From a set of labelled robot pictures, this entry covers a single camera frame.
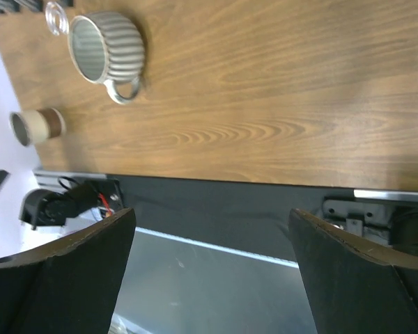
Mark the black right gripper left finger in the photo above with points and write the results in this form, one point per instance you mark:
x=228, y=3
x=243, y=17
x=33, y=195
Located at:
x=69, y=285

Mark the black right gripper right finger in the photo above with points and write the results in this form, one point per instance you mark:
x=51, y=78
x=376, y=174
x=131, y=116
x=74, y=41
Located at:
x=353, y=285

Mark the white ribbed ceramic mug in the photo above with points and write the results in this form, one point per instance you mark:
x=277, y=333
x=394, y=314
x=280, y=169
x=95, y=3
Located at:
x=107, y=48

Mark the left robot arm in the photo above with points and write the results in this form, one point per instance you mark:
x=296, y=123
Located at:
x=45, y=208

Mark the beige brown steel tumbler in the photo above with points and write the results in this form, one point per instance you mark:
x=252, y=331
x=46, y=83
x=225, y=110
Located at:
x=37, y=126

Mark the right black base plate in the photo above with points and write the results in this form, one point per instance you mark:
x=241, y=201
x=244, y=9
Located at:
x=368, y=220

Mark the aluminium front rail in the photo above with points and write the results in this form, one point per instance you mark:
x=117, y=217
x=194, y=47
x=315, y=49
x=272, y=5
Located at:
x=48, y=179

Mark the silver wire dish rack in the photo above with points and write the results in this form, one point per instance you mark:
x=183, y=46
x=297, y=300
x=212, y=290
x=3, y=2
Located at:
x=55, y=14

